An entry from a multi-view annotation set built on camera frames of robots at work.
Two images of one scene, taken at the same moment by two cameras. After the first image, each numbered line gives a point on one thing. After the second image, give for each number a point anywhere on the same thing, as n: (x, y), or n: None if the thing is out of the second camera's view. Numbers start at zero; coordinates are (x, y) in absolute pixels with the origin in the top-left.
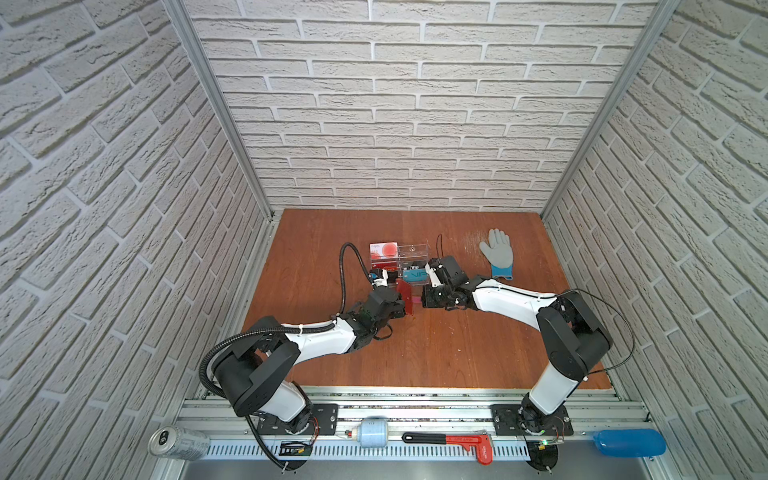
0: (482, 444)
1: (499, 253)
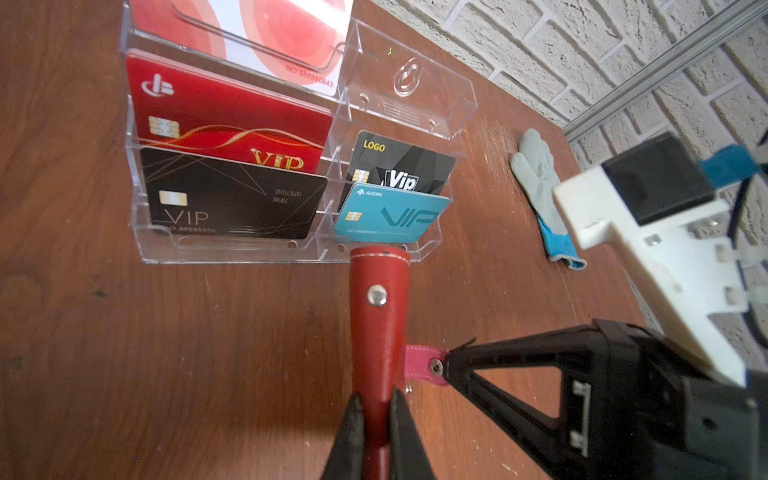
0: None
1: (536, 168)
